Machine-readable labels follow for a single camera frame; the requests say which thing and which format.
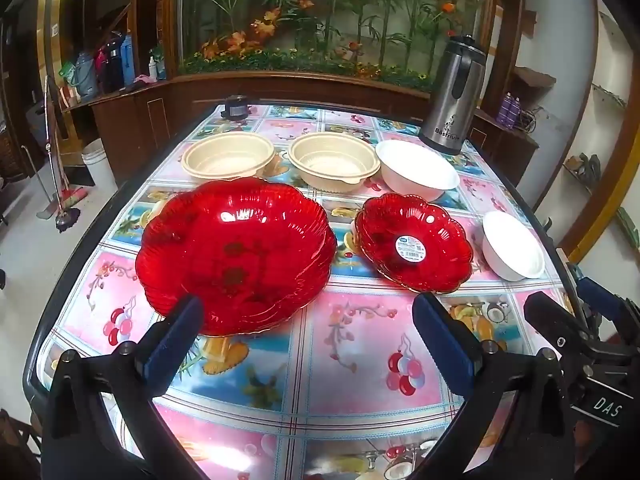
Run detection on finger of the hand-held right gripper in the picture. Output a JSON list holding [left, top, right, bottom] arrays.
[[555, 248, 632, 322], [523, 291, 601, 357]]

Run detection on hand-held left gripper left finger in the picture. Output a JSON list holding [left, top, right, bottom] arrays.
[[42, 294, 206, 480]]

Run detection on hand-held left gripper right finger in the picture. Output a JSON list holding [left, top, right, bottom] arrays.
[[411, 293, 582, 480]]

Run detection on small white bowl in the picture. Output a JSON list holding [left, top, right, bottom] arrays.
[[481, 210, 546, 282]]

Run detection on large red scalloped plate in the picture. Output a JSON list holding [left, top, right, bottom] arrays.
[[136, 178, 338, 337]]

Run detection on small red scalloped plate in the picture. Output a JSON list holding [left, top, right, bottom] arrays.
[[353, 193, 475, 295]]

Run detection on beige plastic bowl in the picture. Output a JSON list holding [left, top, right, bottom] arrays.
[[287, 131, 381, 194], [181, 133, 277, 181]]

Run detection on fruit print tablecloth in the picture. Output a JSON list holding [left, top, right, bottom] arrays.
[[42, 104, 576, 480]]

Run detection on wooden side shelf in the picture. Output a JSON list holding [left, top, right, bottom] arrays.
[[475, 67, 557, 173]]

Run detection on large white bowl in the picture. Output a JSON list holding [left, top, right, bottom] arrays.
[[375, 139, 461, 203]]

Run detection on white plastic bucket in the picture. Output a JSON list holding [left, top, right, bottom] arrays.
[[80, 138, 118, 196]]

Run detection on purple bottles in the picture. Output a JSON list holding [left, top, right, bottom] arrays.
[[497, 94, 521, 131]]

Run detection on dark wooden cabinet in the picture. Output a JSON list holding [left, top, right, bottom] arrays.
[[90, 72, 436, 186]]

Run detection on stainless steel thermos jug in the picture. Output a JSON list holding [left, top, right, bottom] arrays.
[[418, 35, 487, 156]]

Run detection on small black device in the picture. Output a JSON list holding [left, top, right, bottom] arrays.
[[220, 95, 251, 122]]

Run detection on blue bottle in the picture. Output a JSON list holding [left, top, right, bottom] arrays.
[[121, 35, 135, 86]]

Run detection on black bottle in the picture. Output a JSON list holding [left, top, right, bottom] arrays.
[[100, 35, 126, 93]]

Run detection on flower display tank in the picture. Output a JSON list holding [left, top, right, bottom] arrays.
[[177, 0, 488, 93]]

